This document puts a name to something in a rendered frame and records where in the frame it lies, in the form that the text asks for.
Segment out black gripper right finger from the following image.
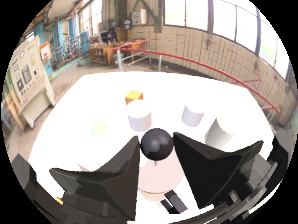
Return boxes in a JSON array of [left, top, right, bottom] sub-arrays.
[[172, 132, 265, 210]]

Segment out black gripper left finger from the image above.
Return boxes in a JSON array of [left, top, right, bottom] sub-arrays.
[[49, 135, 141, 221]]

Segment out cream cylinder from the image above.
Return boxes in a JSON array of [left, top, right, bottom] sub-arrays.
[[205, 112, 239, 151]]

